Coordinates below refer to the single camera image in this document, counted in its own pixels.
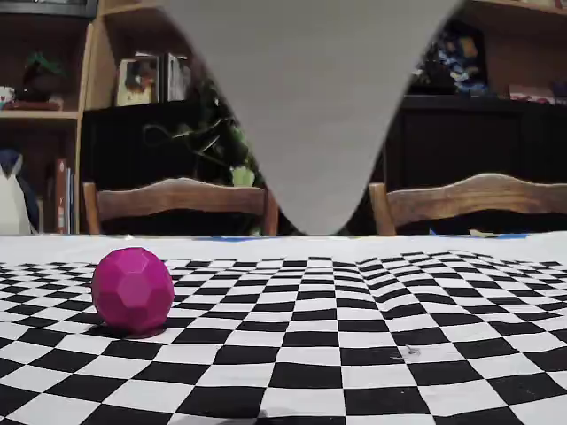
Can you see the wide white gripper finger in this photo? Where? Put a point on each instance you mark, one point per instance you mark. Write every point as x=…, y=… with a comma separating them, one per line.
x=310, y=110

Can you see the pink faceted ball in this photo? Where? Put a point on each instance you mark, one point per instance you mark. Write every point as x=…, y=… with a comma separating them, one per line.
x=133, y=292

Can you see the white grey picture box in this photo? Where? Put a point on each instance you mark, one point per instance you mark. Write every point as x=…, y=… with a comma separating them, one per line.
x=179, y=77

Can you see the cream picture box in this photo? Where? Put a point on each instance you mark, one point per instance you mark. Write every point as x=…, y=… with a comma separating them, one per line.
x=137, y=82

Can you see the flat pink patterned box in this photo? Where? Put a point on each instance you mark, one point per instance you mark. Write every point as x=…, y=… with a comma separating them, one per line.
x=536, y=95

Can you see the green trailing houseplant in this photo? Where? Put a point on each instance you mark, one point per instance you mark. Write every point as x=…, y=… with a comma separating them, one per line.
x=221, y=137

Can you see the blue yellow brick model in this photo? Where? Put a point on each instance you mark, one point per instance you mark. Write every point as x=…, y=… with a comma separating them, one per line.
x=460, y=66

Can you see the black cabinet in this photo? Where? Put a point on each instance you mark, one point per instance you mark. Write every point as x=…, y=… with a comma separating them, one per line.
x=465, y=146

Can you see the wooden chair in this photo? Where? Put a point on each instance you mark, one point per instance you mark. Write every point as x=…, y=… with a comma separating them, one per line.
x=177, y=199
x=478, y=195

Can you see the wooden cabinet hutch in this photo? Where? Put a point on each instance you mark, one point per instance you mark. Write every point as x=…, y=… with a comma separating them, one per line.
x=509, y=53

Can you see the blue tape strip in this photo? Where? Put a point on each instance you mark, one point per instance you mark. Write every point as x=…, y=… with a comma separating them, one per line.
x=478, y=234

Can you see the black white checkered cloth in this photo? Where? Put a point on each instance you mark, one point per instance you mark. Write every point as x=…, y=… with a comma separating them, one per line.
x=310, y=354

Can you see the red spine book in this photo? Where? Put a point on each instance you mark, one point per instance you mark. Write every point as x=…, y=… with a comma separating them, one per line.
x=60, y=195

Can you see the brick bonsai tree model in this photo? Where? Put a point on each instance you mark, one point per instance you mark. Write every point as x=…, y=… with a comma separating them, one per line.
x=44, y=79

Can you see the wooden bookshelf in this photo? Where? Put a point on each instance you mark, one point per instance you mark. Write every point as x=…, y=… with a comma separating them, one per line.
x=42, y=114

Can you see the white mug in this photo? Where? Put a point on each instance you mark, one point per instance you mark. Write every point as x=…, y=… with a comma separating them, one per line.
x=6, y=97

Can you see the white blue penguin figure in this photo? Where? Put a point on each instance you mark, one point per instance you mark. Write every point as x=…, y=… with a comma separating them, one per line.
x=11, y=199

